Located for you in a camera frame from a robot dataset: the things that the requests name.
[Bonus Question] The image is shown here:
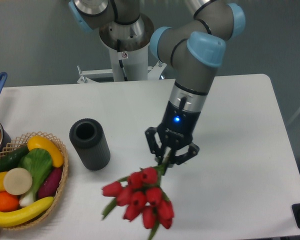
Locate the green cucumber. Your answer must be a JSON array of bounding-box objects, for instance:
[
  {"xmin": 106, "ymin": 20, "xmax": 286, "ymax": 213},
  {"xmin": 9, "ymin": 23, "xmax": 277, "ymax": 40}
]
[{"xmin": 0, "ymin": 146, "xmax": 29, "ymax": 173}]

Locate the green bok choy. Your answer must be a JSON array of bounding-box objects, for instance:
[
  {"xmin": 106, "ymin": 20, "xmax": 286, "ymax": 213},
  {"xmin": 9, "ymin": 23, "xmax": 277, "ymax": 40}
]
[{"xmin": 18, "ymin": 148, "xmax": 53, "ymax": 208}]

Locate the woven wicker basket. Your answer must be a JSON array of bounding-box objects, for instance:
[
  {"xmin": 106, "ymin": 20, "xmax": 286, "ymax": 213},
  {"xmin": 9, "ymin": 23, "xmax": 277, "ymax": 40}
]
[{"xmin": 0, "ymin": 131, "xmax": 69, "ymax": 231}]

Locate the red tulip bouquet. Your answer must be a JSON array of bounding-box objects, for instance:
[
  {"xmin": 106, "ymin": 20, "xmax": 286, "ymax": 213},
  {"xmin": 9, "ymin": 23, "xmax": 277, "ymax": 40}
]
[{"xmin": 101, "ymin": 154, "xmax": 175, "ymax": 240}]

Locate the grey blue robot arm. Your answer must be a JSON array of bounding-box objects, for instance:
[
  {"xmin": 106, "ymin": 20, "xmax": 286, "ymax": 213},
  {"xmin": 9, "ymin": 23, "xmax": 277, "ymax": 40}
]
[{"xmin": 68, "ymin": 0, "xmax": 246, "ymax": 167}]

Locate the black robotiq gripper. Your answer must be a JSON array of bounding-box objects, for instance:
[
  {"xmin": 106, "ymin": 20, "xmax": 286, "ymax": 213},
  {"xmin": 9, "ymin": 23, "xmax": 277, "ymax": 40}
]
[{"xmin": 145, "ymin": 102, "xmax": 201, "ymax": 167}]

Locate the beige round slice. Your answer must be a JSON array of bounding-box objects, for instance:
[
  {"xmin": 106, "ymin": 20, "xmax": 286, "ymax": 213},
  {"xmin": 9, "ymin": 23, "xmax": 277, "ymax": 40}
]
[{"xmin": 3, "ymin": 167, "xmax": 33, "ymax": 196}]

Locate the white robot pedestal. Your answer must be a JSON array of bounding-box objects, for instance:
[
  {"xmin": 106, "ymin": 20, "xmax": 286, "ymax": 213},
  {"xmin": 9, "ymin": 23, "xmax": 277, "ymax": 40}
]
[{"xmin": 77, "ymin": 13, "xmax": 167, "ymax": 84}]

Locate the dark grey ribbed vase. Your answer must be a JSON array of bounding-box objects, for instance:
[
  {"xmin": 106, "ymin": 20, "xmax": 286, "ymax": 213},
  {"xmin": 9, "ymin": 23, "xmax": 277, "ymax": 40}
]
[{"xmin": 69, "ymin": 118, "xmax": 111, "ymax": 171}]

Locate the yellow squash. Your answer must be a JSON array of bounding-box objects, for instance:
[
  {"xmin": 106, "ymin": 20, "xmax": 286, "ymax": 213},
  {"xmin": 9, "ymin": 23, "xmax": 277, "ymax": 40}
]
[{"xmin": 27, "ymin": 135, "xmax": 64, "ymax": 168}]

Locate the yellow banana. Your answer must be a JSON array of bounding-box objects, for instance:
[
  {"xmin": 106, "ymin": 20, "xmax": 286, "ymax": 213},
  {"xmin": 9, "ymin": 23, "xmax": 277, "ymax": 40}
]
[{"xmin": 0, "ymin": 196, "xmax": 54, "ymax": 228}]

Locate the orange fruit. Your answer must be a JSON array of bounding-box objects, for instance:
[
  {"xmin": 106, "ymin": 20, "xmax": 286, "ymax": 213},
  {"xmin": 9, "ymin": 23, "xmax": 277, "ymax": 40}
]
[{"xmin": 0, "ymin": 191, "xmax": 19, "ymax": 212}]

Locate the purple sweet potato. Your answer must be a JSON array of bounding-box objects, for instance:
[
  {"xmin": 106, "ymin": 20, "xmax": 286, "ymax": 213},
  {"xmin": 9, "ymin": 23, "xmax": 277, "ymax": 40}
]
[{"xmin": 37, "ymin": 168, "xmax": 63, "ymax": 199}]

